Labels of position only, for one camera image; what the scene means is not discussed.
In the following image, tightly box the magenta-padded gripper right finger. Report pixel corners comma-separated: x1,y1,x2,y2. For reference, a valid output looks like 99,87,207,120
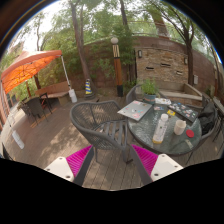
127,143,184,186

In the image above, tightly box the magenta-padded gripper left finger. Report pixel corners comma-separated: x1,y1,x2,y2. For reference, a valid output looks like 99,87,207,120
44,144,96,187

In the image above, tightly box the clear drink bottle white cap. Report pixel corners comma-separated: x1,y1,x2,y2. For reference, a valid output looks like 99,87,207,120
152,113,170,145

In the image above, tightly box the white ribbed mug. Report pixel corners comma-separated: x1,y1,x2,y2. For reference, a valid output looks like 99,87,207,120
173,119,188,136

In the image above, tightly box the flat round red coaster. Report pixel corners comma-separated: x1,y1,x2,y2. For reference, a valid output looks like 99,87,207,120
185,129,196,139

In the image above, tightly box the silver laptop with stickers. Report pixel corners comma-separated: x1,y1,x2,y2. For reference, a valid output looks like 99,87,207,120
116,99,154,122

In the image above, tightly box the black laptop with stickers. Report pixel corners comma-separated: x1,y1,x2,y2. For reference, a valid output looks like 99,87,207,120
167,100,200,124

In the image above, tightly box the white sticker sheet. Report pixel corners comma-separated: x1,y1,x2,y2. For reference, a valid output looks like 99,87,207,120
154,97,172,107

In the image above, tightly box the white canopy leg weight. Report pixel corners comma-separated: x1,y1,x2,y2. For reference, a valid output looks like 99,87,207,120
67,88,79,104

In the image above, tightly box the group of dark patio chairs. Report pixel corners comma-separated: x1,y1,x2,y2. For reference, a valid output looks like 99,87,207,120
21,92,54,123

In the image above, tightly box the green plant in blue pot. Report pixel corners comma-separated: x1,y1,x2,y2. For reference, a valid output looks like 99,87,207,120
139,77,160,105

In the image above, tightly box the wooden bench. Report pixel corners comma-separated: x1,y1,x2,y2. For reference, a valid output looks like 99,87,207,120
34,80,73,107

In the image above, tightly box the blue yellow striped cone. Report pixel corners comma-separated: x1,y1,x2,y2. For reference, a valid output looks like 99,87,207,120
84,78,95,100

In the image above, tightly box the black jacket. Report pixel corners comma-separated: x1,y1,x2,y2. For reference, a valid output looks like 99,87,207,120
196,99,218,136

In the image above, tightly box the orange canopy tent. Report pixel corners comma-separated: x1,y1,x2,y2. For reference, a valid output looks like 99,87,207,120
0,49,73,98

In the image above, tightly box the striped wooden lamp post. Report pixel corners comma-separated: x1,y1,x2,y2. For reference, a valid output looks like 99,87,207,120
110,36,125,98

